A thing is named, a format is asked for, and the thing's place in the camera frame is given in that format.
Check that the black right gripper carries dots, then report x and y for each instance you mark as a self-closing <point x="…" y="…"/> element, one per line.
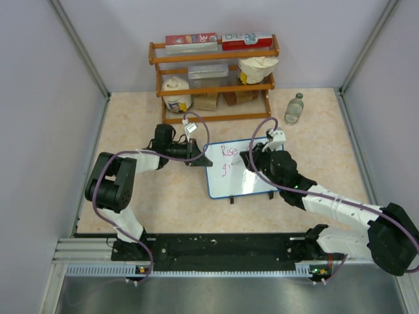
<point x="256" y="154"/>

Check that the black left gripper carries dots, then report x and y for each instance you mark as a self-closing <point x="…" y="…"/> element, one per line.
<point x="192" y="148"/>

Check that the blue-framed whiteboard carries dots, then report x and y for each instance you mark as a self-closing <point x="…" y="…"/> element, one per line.
<point x="224" y="179"/>

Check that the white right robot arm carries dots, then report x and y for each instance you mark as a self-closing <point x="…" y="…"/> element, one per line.
<point x="385" y="235"/>

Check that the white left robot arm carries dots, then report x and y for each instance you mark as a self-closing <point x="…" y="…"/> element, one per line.
<point x="111" y="182"/>

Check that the brown block under shelf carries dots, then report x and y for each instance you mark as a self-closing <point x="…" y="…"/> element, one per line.
<point x="240" y="97"/>

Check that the brown box under shelf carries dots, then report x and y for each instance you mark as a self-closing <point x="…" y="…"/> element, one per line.
<point x="206" y="102"/>

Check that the white cloth bag left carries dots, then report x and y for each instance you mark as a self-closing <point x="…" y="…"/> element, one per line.
<point x="176" y="103"/>

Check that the white cloth bag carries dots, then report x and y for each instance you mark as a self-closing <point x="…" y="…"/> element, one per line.
<point x="176" y="103"/>
<point x="254" y="70"/>

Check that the clear glass bottle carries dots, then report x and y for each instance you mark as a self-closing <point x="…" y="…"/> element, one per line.
<point x="294" y="109"/>

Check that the wooden shelf rack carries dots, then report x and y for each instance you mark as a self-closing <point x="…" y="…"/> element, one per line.
<point x="177" y="66"/>

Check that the white cloth bag right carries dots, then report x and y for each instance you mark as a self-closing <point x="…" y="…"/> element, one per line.
<point x="254" y="70"/>

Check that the clear plastic box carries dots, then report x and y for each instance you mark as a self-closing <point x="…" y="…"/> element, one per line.
<point x="208" y="71"/>

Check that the red toothpaste box right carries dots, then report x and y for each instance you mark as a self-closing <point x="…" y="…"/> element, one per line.
<point x="243" y="41"/>

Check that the red toothpaste box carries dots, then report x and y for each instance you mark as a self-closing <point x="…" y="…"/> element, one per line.
<point x="191" y="43"/>
<point x="243" y="41"/>

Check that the red toothpaste box left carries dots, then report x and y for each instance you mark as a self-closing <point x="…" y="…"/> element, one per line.
<point x="191" y="43"/>

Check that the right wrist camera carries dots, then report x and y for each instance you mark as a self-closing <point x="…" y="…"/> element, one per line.
<point x="276" y="139"/>

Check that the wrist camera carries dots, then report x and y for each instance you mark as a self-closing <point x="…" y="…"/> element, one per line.
<point x="276" y="139"/>
<point x="189" y="127"/>

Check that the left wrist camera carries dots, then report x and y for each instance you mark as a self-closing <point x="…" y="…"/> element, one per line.
<point x="189" y="127"/>

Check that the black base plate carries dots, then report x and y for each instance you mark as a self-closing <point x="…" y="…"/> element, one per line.
<point x="255" y="251"/>

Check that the grey cable duct rail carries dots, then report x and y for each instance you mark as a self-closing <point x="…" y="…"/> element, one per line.
<point x="138" y="270"/>

